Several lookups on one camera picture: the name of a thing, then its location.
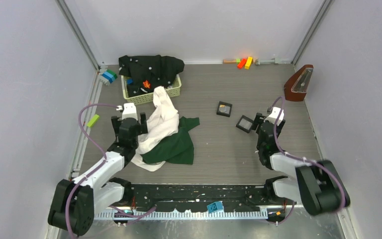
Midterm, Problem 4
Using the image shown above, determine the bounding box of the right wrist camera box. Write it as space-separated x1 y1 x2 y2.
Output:
264 107 285 126

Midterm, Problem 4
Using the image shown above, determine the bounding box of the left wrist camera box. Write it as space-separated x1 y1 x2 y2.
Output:
121 103 138 120

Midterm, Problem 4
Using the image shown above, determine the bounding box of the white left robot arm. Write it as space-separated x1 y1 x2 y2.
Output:
48 113 148 236

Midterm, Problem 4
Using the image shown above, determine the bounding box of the blue and green block stack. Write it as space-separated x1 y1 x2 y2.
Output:
99 70 118 85

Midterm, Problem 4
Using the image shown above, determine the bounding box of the yellow-green perforated basket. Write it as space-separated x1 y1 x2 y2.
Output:
120 74 182 105

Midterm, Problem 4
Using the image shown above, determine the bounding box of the lime green block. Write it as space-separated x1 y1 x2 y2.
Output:
87 115 100 127

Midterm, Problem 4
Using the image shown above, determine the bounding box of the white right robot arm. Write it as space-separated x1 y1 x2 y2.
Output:
251 113 351 216

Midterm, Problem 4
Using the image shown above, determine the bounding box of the brown wooden metronome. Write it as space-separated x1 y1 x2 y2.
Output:
284 64 314 102

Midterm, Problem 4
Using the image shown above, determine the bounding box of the white and green t-shirt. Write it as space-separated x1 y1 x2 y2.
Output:
131 87 200 172

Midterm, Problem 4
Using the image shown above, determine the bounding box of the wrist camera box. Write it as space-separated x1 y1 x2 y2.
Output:
121 103 138 120
264 107 285 126

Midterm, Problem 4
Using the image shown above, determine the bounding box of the black square display box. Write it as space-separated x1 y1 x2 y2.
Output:
216 101 232 117
236 115 254 133

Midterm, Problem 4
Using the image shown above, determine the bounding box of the black garment in basket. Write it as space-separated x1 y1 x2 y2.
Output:
118 55 185 97

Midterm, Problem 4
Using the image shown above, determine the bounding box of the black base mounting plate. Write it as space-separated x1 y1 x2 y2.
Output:
112 184 293 213

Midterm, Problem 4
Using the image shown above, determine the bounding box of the yellow block at wall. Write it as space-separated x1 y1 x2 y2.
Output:
244 57 253 70

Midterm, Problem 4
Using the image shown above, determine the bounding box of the teal block on rail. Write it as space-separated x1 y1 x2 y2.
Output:
206 201 224 214

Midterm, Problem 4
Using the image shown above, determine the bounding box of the wooden block at wall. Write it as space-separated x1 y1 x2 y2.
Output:
223 59 237 64

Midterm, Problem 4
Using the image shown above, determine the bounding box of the orange block at wall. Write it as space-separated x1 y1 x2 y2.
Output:
237 58 247 69

